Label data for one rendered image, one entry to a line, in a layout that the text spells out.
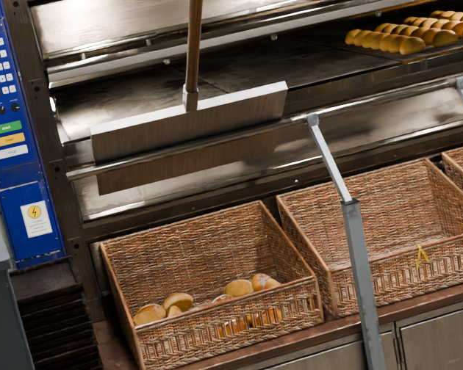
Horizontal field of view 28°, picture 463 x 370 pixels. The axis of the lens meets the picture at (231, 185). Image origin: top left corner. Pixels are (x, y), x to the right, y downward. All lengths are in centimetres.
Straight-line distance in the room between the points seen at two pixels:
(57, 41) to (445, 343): 148
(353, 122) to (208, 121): 74
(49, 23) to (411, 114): 125
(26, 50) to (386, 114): 121
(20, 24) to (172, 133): 62
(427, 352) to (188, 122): 99
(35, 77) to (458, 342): 151
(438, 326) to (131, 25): 130
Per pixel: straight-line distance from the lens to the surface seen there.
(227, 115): 256
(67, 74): 275
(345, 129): 313
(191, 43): 223
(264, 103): 257
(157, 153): 258
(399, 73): 318
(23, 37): 289
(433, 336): 283
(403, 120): 321
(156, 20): 291
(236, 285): 296
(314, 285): 268
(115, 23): 290
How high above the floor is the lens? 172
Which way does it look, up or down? 15 degrees down
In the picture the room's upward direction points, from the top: 11 degrees counter-clockwise
